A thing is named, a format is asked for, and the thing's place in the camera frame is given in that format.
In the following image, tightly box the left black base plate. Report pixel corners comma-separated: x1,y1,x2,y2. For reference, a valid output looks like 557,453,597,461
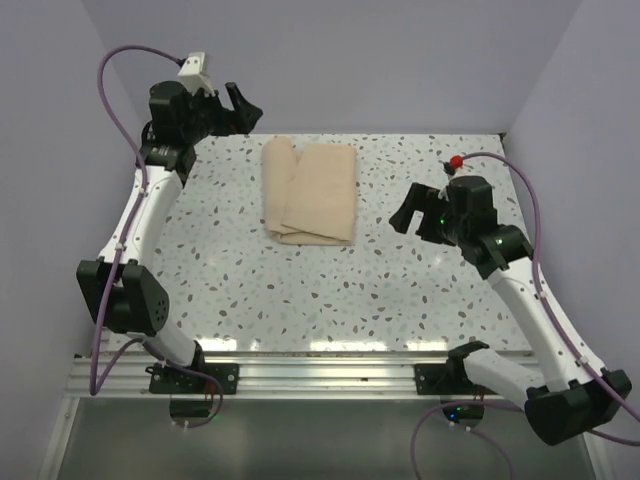
145,363,240,395

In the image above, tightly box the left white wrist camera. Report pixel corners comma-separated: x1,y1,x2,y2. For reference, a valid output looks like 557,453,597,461
178,52,215,95

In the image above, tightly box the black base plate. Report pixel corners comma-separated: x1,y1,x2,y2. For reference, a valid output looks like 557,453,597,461
145,363,240,395
413,363,495,396

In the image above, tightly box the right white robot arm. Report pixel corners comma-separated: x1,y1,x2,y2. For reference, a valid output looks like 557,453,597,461
389,176,632,446

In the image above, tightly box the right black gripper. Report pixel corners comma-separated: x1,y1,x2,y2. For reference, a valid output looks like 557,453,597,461
389,182,467,247

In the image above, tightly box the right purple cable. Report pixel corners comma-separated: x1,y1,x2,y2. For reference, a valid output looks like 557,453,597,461
410,152,640,480

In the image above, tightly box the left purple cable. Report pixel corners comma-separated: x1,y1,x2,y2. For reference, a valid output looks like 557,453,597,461
88,45,224,429

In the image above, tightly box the aluminium front rail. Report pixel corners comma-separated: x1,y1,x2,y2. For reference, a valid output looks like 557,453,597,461
63,351,446,401

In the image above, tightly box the beige cloth wrap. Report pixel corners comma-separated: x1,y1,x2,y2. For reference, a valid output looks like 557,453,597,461
262,136,357,246

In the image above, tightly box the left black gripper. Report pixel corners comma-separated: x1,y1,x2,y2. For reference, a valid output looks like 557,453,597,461
180,81,261,144

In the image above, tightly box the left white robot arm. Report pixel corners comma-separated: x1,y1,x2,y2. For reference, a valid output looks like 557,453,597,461
76,81,263,393

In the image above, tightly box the purple cable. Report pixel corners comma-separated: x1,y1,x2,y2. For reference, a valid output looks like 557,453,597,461
88,45,224,429
410,152,640,480

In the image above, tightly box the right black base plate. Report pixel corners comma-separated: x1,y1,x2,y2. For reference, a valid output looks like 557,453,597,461
413,363,495,396

